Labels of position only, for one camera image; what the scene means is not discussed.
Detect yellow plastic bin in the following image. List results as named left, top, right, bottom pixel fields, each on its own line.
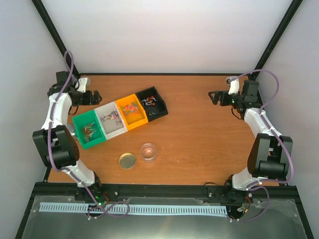
left=115, top=94, right=149, bottom=130

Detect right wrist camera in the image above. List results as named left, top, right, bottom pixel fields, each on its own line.
left=226, top=76, right=240, bottom=95

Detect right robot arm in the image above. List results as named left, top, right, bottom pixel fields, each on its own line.
left=208, top=77, right=293, bottom=203

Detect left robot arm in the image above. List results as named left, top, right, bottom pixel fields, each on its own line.
left=32, top=71, right=104, bottom=201

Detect blue slotted cable duct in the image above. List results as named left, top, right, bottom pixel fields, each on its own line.
left=38, top=202, right=227, bottom=217

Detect gold jar lid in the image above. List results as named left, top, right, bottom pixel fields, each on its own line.
left=119, top=152, right=136, bottom=169

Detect green plastic bin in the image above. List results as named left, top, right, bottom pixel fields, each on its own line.
left=72, top=110, right=106, bottom=149

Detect clear plastic jar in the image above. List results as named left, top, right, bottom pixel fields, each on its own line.
left=140, top=143, right=158, bottom=162

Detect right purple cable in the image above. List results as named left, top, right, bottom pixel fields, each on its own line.
left=227, top=69, right=295, bottom=223

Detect black plastic bin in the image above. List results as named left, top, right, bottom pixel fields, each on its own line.
left=136, top=86, right=168, bottom=121

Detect white plastic bin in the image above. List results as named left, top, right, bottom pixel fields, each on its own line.
left=94, top=101, right=128, bottom=140

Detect black aluminium front rail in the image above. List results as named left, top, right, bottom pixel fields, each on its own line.
left=32, top=182, right=299, bottom=203

